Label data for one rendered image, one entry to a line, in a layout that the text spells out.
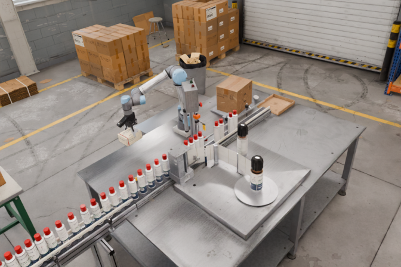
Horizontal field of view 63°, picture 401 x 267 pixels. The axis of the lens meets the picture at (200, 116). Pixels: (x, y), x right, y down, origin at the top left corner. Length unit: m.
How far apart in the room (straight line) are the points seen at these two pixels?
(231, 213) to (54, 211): 2.20
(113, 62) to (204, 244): 4.18
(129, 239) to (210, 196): 1.00
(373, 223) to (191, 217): 1.93
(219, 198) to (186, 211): 0.25
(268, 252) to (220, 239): 0.79
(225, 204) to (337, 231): 1.43
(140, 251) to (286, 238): 1.22
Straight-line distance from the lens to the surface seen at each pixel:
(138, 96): 2.70
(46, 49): 7.71
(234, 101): 3.18
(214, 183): 2.45
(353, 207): 3.70
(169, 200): 2.43
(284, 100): 3.58
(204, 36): 6.26
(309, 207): 3.26
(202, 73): 5.24
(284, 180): 2.50
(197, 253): 2.13
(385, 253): 3.42
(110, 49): 5.70
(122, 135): 2.82
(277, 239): 2.98
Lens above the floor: 2.56
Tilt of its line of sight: 32 degrees down
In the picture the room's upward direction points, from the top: 4 degrees counter-clockwise
